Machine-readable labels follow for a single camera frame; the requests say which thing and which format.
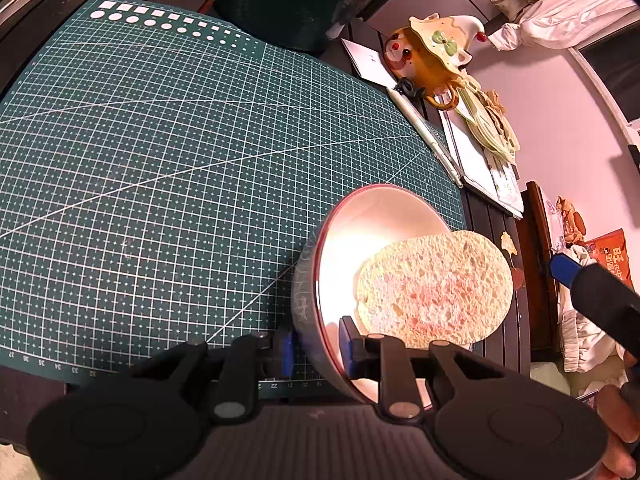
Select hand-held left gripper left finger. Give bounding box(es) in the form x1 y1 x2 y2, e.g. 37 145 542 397
127 332 296 423

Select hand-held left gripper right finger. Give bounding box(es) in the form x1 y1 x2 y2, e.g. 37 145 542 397
338 316 506 421

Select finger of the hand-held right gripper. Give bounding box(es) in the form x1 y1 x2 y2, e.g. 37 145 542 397
549 253 640 361

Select grey bowl with red rim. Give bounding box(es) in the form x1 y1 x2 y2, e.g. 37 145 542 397
291 183 481 406

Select round beige sponge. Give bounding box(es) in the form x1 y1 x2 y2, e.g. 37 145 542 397
352 230 514 351

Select person's right hand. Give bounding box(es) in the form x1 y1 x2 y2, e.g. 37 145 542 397
595 352 640 480

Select brown toy figure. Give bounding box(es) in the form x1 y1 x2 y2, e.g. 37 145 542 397
554 196 586 251

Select orange snack bag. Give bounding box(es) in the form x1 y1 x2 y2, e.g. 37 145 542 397
587 228 640 288

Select crumpled white cloth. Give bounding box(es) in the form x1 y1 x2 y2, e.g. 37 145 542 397
557 245 631 376

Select stack of white papers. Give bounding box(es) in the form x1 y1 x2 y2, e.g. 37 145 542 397
440 92 525 220

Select pale green plastic frames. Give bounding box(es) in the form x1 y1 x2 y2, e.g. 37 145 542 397
452 77 521 163

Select beige fabric scrap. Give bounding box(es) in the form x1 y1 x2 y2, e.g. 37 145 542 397
482 89 507 116

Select white pen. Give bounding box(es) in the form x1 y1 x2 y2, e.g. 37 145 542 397
389 87 463 188

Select dark window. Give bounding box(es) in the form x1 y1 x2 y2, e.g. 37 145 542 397
575 25 640 126

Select green cutting mat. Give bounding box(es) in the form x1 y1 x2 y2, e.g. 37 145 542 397
0 0 468 391

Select small black clip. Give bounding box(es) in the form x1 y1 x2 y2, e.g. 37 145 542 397
395 79 426 101

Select orange cat-shaped ceramic pot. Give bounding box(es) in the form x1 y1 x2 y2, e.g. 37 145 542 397
385 14 488 111

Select white bedding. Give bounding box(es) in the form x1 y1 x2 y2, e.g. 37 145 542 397
487 0 640 51

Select white paper card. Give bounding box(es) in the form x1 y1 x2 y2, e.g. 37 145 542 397
341 37 398 86

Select dark green pitcher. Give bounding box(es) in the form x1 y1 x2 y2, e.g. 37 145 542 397
210 0 436 53

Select brown wooden furniture frame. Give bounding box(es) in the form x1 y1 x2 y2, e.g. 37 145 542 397
517 181 563 361

